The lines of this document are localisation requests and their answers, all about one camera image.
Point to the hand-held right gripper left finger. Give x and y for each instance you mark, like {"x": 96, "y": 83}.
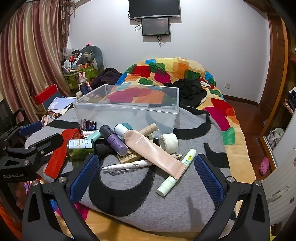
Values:
{"x": 84, "y": 177}

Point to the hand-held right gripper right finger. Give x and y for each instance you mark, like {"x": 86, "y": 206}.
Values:
{"x": 208, "y": 178}

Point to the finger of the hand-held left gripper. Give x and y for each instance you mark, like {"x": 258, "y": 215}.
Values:
{"x": 30, "y": 128}
{"x": 47, "y": 142}

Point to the green bottle black cap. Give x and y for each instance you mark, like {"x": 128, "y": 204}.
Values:
{"x": 79, "y": 147}

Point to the light green lip balm stick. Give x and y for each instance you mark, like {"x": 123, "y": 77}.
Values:
{"x": 178, "y": 172}

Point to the mint green small tube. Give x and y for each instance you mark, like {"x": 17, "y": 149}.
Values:
{"x": 94, "y": 134}

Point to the purple bottle black cap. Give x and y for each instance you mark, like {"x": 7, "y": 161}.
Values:
{"x": 114, "y": 141}

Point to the wooden block black print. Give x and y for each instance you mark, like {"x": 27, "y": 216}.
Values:
{"x": 129, "y": 156}

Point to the white bandage roll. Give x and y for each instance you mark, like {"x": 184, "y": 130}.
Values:
{"x": 168, "y": 142}

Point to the white bottle teal cap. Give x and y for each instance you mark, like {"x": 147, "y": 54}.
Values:
{"x": 122, "y": 128}

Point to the pink cosmetic tube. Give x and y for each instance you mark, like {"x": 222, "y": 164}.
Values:
{"x": 152, "y": 150}

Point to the beige cosmetic tube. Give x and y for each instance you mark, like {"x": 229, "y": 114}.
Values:
{"x": 149, "y": 129}

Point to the clear plastic box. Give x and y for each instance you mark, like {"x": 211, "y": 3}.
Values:
{"x": 129, "y": 109}

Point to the person's left hand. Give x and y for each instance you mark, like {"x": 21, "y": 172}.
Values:
{"x": 21, "y": 194}

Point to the large red box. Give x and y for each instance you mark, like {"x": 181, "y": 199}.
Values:
{"x": 45, "y": 93}

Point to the blue and white book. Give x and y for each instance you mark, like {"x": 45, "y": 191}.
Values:
{"x": 60, "y": 103}

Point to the dark blue small box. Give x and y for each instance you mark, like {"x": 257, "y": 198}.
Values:
{"x": 89, "y": 125}

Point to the pink clog shoe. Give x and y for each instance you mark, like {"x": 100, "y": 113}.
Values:
{"x": 264, "y": 165}

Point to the pink bunny toy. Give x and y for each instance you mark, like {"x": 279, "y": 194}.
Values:
{"x": 83, "y": 82}

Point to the green bag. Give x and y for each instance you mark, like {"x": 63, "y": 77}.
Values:
{"x": 79, "y": 74}

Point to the striped curtain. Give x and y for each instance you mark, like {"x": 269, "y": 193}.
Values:
{"x": 32, "y": 53}

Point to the wooden shelf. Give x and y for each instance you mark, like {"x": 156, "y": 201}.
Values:
{"x": 266, "y": 129}

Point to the white panel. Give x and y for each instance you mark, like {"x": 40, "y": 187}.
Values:
{"x": 284, "y": 166}

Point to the white sneakers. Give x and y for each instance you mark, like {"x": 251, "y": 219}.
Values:
{"x": 275, "y": 138}

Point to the dark purple clothing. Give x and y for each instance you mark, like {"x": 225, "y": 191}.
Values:
{"x": 106, "y": 77}

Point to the black clothing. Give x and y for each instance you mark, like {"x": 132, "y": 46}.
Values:
{"x": 190, "y": 90}

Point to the grey neck pillow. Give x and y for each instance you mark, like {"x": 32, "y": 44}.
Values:
{"x": 96, "y": 54}

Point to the colourful patch blanket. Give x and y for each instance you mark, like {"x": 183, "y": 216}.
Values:
{"x": 161, "y": 74}

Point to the wooden door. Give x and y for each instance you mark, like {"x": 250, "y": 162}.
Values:
{"x": 275, "y": 64}

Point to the wall socket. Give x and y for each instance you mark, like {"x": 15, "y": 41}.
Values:
{"x": 227, "y": 85}

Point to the small wall monitor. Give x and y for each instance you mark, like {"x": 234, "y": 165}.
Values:
{"x": 155, "y": 26}

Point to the wall television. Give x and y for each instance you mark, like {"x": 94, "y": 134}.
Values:
{"x": 154, "y": 8}

